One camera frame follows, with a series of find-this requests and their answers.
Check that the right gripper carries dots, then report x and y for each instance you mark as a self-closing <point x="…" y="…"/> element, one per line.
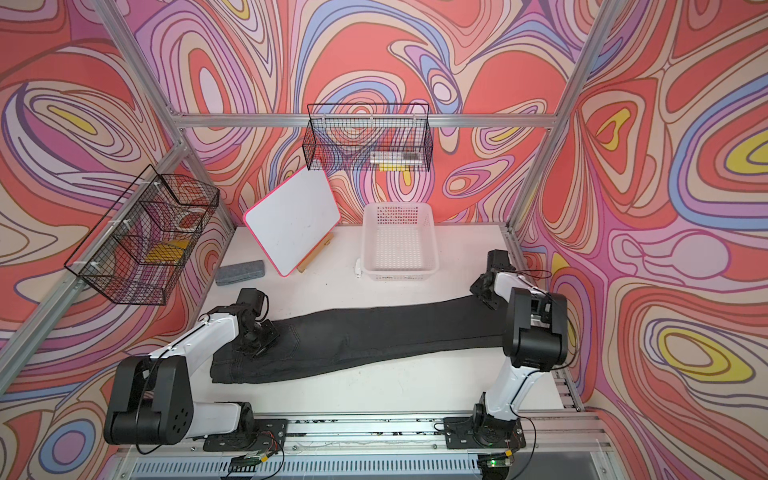
<point x="476" y="288"/>

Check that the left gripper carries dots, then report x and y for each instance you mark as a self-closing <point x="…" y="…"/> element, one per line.
<point x="271" y="333"/>

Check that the black long pants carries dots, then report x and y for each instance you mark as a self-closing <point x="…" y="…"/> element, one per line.
<point x="338" y="339"/>

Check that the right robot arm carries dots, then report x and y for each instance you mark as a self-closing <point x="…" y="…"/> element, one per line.
<point x="535" y="338"/>

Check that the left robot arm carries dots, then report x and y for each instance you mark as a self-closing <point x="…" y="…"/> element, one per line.
<point x="152" y="404"/>

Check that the grey eraser block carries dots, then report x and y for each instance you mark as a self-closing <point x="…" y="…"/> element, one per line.
<point x="239" y="272"/>

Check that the wooden whiteboard stand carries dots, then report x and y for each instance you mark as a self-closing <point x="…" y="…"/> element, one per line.
<point x="312" y="255"/>

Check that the white plastic basket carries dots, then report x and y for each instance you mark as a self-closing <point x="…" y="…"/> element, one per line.
<point x="398" y="242"/>

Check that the pink framed whiteboard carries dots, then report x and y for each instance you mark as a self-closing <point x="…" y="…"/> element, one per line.
<point x="290" y="221"/>

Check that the yellow item in basket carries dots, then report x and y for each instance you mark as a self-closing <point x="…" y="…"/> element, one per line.
<point x="171" y="252"/>

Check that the green circuit board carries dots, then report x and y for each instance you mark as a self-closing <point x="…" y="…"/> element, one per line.
<point x="246" y="463"/>

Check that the silver box in basket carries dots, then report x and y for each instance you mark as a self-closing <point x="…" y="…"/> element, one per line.
<point x="392" y="159"/>

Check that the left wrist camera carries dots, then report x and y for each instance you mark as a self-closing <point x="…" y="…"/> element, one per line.
<point x="255" y="300"/>

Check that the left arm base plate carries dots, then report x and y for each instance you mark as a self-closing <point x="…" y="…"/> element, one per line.
<point x="262" y="435"/>

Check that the black wire basket left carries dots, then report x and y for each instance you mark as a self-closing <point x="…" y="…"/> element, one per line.
<point x="155" y="207"/>

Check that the black wire basket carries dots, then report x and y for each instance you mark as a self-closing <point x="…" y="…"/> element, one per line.
<point x="341" y="136"/>
<point x="155" y="207"/>

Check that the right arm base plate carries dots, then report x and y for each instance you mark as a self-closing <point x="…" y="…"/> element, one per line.
<point x="464" y="433"/>

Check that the aluminium front rail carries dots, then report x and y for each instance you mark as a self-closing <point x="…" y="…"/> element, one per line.
<point x="553" y="430"/>

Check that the black wire basket back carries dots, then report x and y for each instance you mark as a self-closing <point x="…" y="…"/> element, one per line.
<point x="341" y="136"/>

